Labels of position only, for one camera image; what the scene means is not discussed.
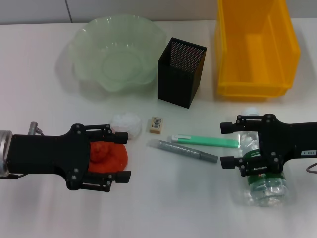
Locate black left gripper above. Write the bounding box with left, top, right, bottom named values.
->
left=6, top=123, right=131, bottom=193

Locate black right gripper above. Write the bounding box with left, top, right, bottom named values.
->
left=219, top=113, right=317, bottom=177

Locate red ball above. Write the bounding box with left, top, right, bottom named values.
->
left=88, top=140, right=128, bottom=175

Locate white paper ball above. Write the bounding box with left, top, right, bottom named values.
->
left=110, top=111, right=143, bottom=141

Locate clear plastic water bottle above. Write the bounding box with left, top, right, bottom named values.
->
left=237, top=107, right=289, bottom=208

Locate green pen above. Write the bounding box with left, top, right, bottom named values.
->
left=170, top=133, right=240, bottom=149

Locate beige eraser with barcode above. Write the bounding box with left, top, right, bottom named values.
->
left=149, top=116, right=165, bottom=135

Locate grey glitter marker pen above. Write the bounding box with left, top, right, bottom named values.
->
left=148, top=138, right=219, bottom=164

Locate black mesh pen holder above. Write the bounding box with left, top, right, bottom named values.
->
left=157, top=37, right=208, bottom=110

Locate green frosted glass fruit bowl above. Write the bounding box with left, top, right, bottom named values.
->
left=68, top=15, right=167, bottom=96

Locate yellow plastic storage bin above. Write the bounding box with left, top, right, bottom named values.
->
left=214, top=0, right=302, bottom=102

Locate left gripper cable with plug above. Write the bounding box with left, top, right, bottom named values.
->
left=0, top=121, right=45, bottom=180

